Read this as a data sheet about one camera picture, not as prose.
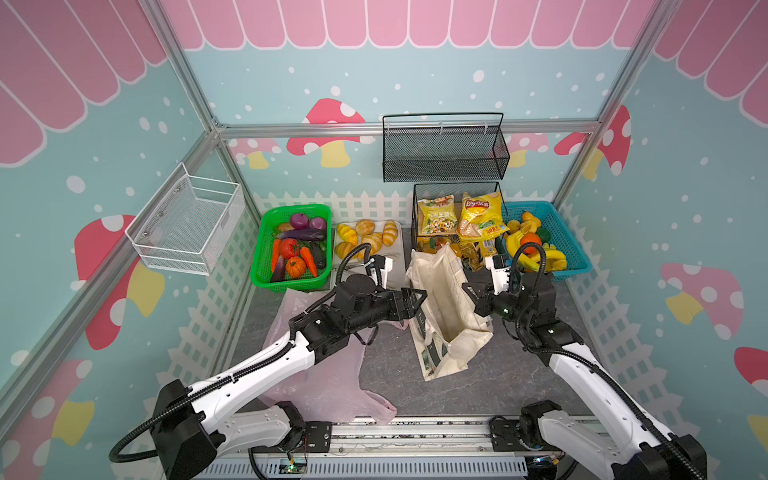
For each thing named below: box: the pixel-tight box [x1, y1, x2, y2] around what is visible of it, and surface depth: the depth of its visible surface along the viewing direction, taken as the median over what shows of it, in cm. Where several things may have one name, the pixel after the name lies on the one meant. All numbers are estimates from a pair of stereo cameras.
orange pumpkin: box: [286, 256, 307, 279], surface depth 105 cm
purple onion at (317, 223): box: [309, 217, 326, 230], surface depth 117 cm
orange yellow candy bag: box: [417, 236, 451, 254], surface depth 108 cm
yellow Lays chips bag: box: [456, 191, 510, 239], surface depth 96 cm
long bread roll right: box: [382, 220, 399, 247], surface depth 118 cm
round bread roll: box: [355, 219, 376, 236], surface depth 119 cm
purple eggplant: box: [279, 228, 327, 241], surface depth 112 cm
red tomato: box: [279, 238, 300, 259], surface depth 108 cm
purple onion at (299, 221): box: [290, 213, 309, 230], surface depth 115 cm
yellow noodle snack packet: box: [460, 239, 499, 271], surface depth 106 cm
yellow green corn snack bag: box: [417, 195, 458, 235], surface depth 98 cm
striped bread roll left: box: [337, 224, 359, 246], surface depth 118 cm
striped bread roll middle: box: [361, 232, 383, 255], surface depth 114 cm
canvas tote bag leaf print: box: [406, 243, 493, 381], surface depth 80 cm
